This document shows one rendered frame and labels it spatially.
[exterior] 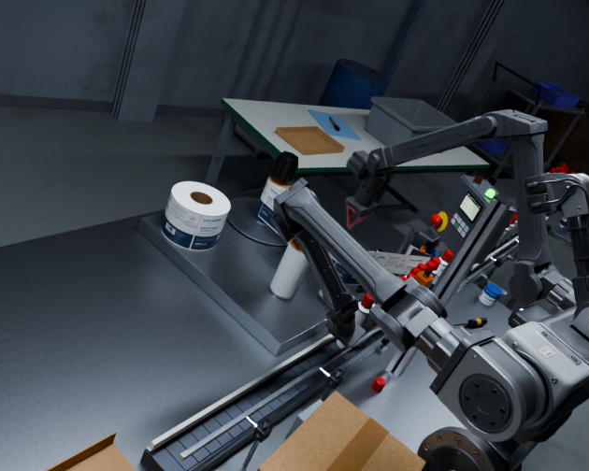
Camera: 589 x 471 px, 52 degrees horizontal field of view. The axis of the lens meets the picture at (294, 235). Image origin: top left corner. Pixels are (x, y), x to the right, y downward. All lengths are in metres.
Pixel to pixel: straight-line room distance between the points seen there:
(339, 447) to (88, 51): 3.83
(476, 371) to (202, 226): 1.18
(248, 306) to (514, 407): 1.07
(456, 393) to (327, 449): 0.33
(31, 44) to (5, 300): 2.96
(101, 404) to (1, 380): 0.23
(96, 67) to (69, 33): 0.33
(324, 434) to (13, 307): 0.90
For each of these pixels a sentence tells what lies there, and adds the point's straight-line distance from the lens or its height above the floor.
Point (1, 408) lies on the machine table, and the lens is 1.53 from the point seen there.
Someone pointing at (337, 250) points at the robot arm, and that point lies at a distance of 1.17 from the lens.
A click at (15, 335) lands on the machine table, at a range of 1.68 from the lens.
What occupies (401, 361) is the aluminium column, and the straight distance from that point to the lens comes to 1.96.
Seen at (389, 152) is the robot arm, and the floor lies 1.48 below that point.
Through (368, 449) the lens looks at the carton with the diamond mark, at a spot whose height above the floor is 1.12.
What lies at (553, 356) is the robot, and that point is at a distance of 1.08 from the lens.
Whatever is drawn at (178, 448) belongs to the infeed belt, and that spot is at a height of 0.88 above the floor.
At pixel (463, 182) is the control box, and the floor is 1.46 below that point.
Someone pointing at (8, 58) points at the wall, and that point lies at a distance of 4.53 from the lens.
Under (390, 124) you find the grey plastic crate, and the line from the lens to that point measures 3.89.
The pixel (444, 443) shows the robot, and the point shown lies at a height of 1.17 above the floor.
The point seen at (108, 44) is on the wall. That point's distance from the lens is 4.72.
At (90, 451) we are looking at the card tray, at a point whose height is 0.85.
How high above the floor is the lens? 2.01
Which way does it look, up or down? 29 degrees down
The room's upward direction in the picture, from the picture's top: 24 degrees clockwise
